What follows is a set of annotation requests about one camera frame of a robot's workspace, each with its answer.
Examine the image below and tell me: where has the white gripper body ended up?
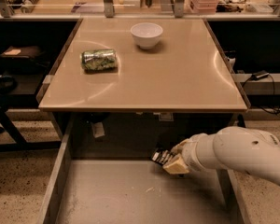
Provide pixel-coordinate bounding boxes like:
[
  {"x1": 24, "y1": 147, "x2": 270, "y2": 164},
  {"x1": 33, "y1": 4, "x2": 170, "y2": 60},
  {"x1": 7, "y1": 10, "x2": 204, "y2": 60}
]
[{"x1": 178, "y1": 133, "x2": 212, "y2": 172}]

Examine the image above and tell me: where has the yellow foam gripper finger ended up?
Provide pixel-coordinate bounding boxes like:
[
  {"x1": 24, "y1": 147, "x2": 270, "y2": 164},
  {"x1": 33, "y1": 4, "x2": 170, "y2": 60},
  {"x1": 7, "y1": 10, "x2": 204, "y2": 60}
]
[
  {"x1": 171, "y1": 139, "x2": 189, "y2": 153},
  {"x1": 162, "y1": 154, "x2": 189, "y2": 175}
]

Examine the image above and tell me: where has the black rxbar chocolate wrapper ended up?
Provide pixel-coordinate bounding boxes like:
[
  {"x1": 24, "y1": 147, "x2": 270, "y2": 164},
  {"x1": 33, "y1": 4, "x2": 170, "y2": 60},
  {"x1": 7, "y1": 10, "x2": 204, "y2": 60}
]
[{"x1": 151, "y1": 148, "x2": 175, "y2": 165}]

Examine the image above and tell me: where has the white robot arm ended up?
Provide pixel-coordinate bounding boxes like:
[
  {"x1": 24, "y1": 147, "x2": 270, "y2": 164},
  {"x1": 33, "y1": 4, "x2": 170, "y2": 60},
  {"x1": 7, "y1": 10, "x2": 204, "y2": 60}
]
[{"x1": 162, "y1": 126, "x2": 280, "y2": 186}]

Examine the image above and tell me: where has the open grey top drawer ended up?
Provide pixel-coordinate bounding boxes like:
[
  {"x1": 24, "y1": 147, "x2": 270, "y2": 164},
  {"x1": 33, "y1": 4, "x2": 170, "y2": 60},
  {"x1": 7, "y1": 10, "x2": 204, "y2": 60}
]
[{"x1": 37, "y1": 113, "x2": 250, "y2": 224}]

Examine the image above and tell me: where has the black table leg right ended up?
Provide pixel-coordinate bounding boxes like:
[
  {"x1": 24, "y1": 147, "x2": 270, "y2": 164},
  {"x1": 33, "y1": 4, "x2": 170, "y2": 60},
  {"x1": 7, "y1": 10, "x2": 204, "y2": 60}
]
[{"x1": 237, "y1": 114, "x2": 246, "y2": 128}]

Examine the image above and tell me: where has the white tag under table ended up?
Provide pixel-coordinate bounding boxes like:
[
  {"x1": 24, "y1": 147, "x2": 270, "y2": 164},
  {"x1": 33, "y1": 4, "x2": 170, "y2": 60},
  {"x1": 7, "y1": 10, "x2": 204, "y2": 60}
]
[{"x1": 91, "y1": 122, "x2": 105, "y2": 138}]

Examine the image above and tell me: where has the white ceramic bowl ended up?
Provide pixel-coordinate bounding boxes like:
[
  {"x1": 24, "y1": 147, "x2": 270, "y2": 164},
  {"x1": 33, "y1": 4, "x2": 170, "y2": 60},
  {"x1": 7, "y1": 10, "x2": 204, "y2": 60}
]
[{"x1": 131, "y1": 22, "x2": 163, "y2": 49}]

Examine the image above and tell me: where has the black power adapter with cable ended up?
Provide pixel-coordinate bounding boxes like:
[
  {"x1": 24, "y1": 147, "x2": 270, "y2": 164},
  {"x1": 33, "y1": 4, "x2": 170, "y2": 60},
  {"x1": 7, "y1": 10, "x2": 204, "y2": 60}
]
[{"x1": 241, "y1": 70, "x2": 280, "y2": 115}]

